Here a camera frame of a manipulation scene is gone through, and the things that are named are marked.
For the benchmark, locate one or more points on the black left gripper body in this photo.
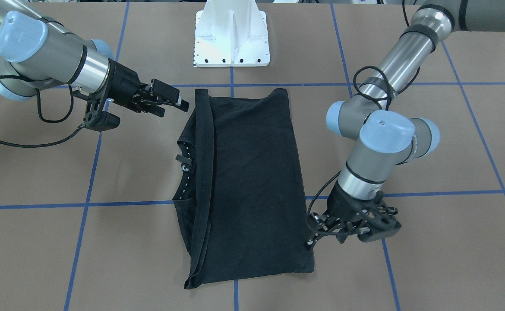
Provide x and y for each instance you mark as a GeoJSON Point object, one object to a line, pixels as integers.
{"type": "Point", "coordinates": [338, 207]}

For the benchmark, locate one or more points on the black printed t-shirt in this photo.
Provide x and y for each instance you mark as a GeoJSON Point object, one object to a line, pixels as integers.
{"type": "Point", "coordinates": [240, 203]}

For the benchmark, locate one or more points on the white central pedestal column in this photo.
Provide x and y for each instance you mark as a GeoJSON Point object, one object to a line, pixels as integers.
{"type": "Point", "coordinates": [231, 33]}

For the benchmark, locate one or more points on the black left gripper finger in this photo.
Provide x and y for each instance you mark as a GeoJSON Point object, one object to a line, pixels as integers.
{"type": "Point", "coordinates": [320, 226]}

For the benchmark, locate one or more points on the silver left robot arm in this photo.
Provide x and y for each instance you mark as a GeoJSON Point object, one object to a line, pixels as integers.
{"type": "Point", "coordinates": [385, 139]}

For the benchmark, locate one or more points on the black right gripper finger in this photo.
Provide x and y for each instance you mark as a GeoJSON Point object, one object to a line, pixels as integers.
{"type": "Point", "coordinates": [148, 107]}
{"type": "Point", "coordinates": [160, 93]}

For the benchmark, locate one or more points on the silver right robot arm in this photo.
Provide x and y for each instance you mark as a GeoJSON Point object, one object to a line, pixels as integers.
{"type": "Point", "coordinates": [40, 49]}

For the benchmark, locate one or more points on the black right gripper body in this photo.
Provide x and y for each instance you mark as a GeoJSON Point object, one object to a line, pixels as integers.
{"type": "Point", "coordinates": [124, 86]}

